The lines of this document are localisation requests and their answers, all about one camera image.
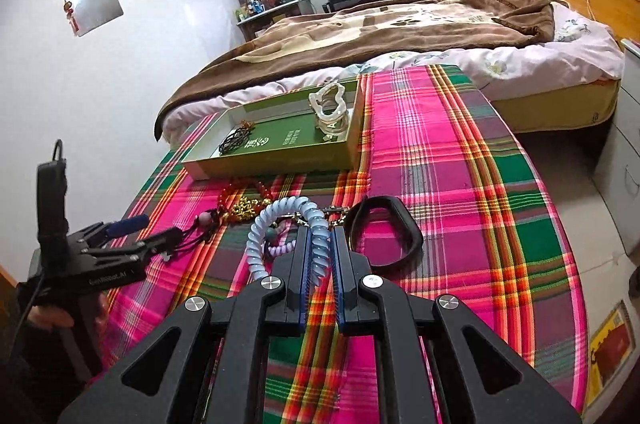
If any pink floral bedsheet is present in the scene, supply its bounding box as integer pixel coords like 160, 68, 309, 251
162, 1, 626, 146

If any white desk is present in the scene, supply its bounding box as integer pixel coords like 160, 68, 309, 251
236, 0, 317, 41

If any red beaded bracelet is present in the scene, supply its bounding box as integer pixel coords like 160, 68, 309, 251
217, 177, 277, 216

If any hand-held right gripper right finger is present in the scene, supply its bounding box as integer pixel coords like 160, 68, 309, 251
330, 225, 583, 424

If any bed with brown blanket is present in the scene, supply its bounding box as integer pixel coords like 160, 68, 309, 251
153, 0, 557, 143

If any purple spiral hair tie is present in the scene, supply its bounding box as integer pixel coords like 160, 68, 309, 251
264, 224, 302, 259

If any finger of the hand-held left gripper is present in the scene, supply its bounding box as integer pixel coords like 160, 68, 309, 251
72, 214, 151, 250
82, 226, 184, 266

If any black bangle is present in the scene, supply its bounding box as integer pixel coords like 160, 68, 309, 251
348, 195, 425, 278

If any blue spiral hair tie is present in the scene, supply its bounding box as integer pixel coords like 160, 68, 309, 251
245, 197, 332, 286

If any silver wall plate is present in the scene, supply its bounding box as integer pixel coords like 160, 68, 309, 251
62, 0, 125, 38

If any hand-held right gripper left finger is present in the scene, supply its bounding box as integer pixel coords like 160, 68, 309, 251
57, 225, 326, 424

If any clear white bangle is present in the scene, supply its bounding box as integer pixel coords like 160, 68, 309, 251
314, 110, 352, 137

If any white wavy bangle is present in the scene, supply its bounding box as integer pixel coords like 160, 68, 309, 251
308, 82, 352, 119

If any yellow mattress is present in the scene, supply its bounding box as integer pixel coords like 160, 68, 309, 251
490, 76, 622, 134

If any red hanging ornament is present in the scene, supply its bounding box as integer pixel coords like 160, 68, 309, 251
63, 1, 81, 33

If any yellow red poster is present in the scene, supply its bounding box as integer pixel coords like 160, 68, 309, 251
584, 301, 636, 408

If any group of bottles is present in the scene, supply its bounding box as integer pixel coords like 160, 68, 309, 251
235, 0, 289, 23

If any green cardboard box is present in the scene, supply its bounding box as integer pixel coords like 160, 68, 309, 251
180, 78, 366, 181

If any person's left forearm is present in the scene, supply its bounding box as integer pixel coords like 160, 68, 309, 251
0, 284, 93, 424

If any grey nightstand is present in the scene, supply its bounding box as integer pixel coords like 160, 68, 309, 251
592, 36, 640, 256

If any dark beaded bracelet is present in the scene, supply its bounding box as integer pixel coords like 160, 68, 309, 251
218, 126, 254, 156

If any pink green plaid tablecloth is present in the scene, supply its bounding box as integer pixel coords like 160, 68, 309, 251
102, 64, 589, 424

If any person's left hand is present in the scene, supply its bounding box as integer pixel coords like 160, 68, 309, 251
25, 293, 110, 337

